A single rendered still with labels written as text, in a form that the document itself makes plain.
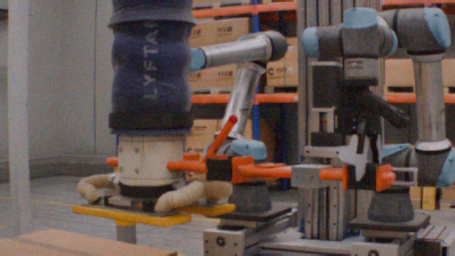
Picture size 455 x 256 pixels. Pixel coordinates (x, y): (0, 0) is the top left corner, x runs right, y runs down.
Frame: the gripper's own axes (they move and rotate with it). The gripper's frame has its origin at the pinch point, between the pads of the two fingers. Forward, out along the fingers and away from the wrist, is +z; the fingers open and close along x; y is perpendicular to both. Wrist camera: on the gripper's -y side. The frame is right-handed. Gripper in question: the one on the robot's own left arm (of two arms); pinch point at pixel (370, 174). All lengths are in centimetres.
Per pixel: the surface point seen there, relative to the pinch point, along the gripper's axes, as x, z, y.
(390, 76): -695, -63, 248
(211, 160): 5.9, -1.8, 37.1
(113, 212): 16, 12, 61
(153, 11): 9, -38, 53
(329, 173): 3.5, -0.1, 8.1
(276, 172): 3.8, 0.3, 20.8
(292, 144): -796, 46, 464
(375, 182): 3.4, 1.2, -2.5
